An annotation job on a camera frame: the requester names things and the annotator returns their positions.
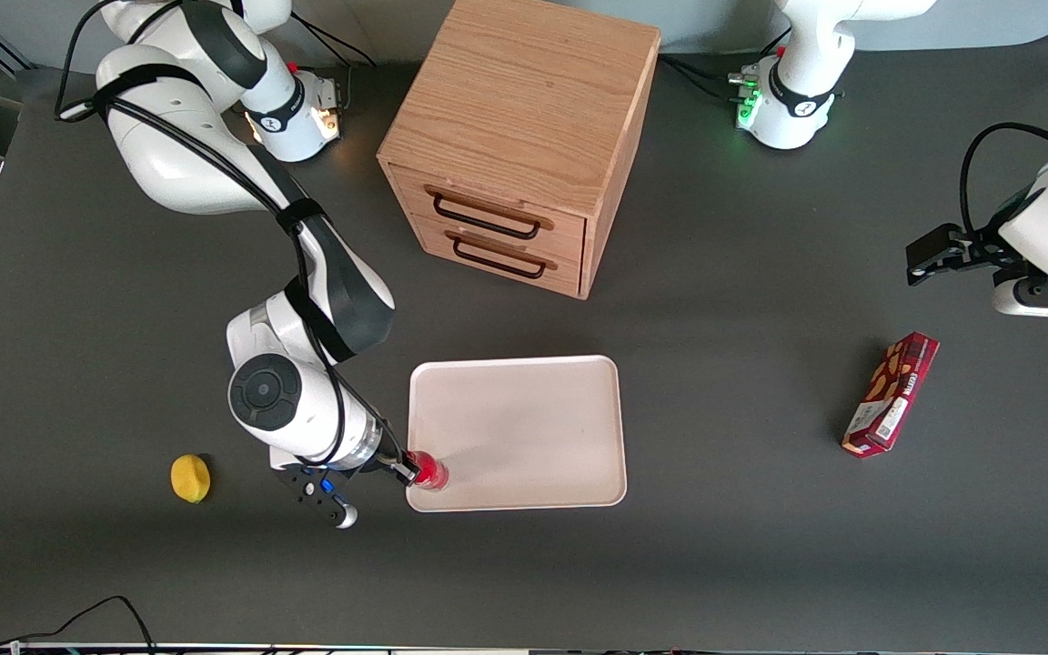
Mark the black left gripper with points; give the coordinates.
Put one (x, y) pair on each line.
(978, 248)

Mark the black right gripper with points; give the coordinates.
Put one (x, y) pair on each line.
(389, 460)

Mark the red coke bottle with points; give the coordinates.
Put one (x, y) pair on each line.
(431, 471)

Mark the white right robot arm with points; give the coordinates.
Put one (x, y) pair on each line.
(169, 155)

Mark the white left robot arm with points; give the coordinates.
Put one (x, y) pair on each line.
(797, 91)

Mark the white rectangular tray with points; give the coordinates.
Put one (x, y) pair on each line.
(524, 428)

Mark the red snack box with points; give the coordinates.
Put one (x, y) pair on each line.
(892, 396)

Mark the yellow lemon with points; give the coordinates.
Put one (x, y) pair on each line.
(190, 478)

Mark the wooden drawer front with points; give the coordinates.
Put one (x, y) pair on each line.
(569, 273)
(406, 186)

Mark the wooden drawer cabinet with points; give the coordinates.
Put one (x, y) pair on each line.
(524, 100)

